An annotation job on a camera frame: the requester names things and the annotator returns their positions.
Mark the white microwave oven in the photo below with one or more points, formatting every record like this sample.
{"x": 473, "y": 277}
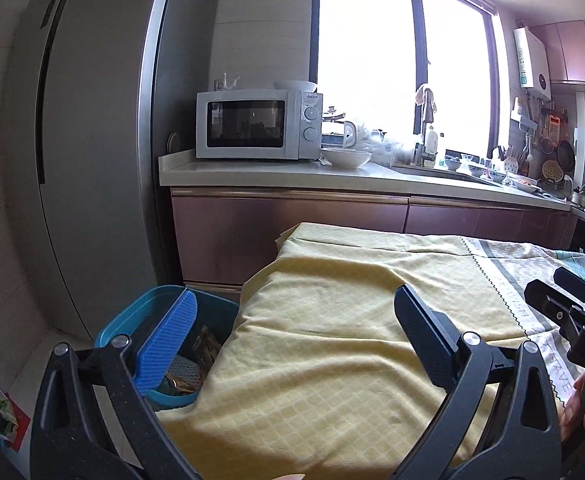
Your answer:
{"x": 242, "y": 125}

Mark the dark framed window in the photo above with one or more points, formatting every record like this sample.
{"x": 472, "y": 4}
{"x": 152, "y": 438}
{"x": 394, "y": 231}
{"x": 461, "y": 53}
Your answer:
{"x": 362, "y": 50}

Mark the hanging black pan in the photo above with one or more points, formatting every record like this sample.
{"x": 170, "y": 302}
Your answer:
{"x": 566, "y": 152}

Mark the kitchen sink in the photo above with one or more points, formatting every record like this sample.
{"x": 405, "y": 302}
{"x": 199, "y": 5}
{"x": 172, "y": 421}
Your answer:
{"x": 437, "y": 172}

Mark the blue and white bowl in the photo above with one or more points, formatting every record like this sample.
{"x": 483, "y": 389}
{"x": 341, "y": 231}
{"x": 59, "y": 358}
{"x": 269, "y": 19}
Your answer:
{"x": 466, "y": 157}
{"x": 475, "y": 171}
{"x": 495, "y": 176}
{"x": 453, "y": 164}

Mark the kitchen counter with cabinets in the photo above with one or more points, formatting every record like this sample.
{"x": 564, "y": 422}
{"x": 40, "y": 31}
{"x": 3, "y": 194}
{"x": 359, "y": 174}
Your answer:
{"x": 292, "y": 220}

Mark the steel kitchen faucet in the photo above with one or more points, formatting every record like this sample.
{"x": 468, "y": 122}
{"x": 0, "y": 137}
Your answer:
{"x": 425, "y": 152}

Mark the white plate with food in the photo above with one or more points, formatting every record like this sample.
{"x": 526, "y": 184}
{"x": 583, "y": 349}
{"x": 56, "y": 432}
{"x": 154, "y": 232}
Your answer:
{"x": 524, "y": 185}

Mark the white soap dispenser bottle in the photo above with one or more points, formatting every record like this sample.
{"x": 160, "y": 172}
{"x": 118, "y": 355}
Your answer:
{"x": 433, "y": 145}

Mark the yellow patterned tablecloth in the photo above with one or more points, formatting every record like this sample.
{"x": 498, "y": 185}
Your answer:
{"x": 322, "y": 335}

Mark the beige dish cloth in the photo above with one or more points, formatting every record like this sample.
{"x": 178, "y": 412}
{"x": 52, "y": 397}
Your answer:
{"x": 426, "y": 102}

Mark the blue trash bin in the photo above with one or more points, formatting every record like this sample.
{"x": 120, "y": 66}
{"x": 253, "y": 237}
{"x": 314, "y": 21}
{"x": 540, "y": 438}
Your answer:
{"x": 122, "y": 320}

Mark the large white bowl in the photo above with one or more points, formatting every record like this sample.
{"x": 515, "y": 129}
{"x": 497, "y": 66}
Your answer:
{"x": 347, "y": 158}

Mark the white water heater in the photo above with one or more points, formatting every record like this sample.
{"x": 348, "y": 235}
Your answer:
{"x": 532, "y": 60}

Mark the grey refrigerator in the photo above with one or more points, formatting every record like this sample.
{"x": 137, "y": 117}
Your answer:
{"x": 97, "y": 135}

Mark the shallow white bowl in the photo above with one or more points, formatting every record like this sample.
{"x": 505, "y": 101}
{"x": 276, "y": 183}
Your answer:
{"x": 295, "y": 86}

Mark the brown snack packet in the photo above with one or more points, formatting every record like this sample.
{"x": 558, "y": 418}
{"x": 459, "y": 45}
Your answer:
{"x": 207, "y": 350}

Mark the pink upper cabinet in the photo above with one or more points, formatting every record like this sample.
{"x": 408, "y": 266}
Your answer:
{"x": 572, "y": 52}

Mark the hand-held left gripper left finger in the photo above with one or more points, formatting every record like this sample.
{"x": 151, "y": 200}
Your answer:
{"x": 167, "y": 350}

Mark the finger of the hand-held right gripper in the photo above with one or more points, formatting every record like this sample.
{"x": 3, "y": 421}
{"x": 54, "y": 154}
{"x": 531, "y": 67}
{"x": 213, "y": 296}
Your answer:
{"x": 547, "y": 297}
{"x": 582, "y": 287}

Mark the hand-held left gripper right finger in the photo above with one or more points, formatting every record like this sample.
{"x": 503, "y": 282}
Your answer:
{"x": 422, "y": 340}

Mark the white perforated utensil holder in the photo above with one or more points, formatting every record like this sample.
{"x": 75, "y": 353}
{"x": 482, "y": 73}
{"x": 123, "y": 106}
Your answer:
{"x": 510, "y": 165}

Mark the small white figurine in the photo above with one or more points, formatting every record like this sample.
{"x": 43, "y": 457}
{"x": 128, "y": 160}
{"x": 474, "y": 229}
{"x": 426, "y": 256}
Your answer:
{"x": 227, "y": 84}

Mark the round wooden trivet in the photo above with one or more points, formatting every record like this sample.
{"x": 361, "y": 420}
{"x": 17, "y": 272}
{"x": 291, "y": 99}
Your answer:
{"x": 553, "y": 171}

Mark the glass kettle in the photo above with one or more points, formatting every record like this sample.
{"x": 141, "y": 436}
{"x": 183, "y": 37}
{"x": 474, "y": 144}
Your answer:
{"x": 340, "y": 132}

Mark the pile of clear plastic bags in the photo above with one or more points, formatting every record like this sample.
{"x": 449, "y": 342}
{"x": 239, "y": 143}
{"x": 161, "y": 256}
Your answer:
{"x": 382, "y": 147}

